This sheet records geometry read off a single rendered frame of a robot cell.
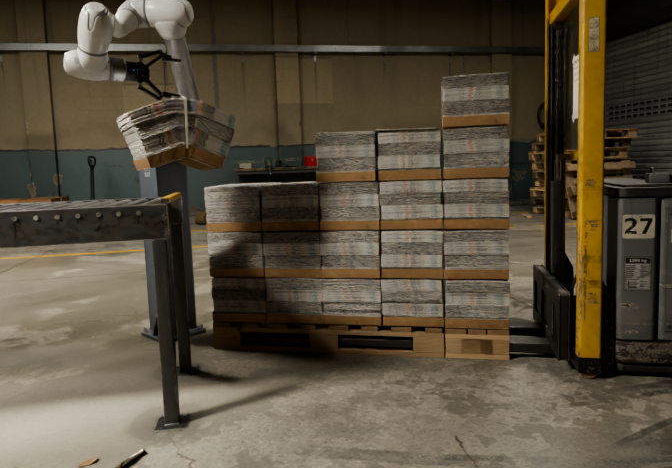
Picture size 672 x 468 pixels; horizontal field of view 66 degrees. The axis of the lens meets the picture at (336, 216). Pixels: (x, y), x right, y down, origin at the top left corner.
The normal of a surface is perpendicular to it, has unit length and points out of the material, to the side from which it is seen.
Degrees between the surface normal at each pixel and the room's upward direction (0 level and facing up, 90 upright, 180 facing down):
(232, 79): 90
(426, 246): 90
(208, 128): 88
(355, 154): 90
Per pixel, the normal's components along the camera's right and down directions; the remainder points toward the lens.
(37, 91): 0.18, 0.09
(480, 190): -0.18, 0.10
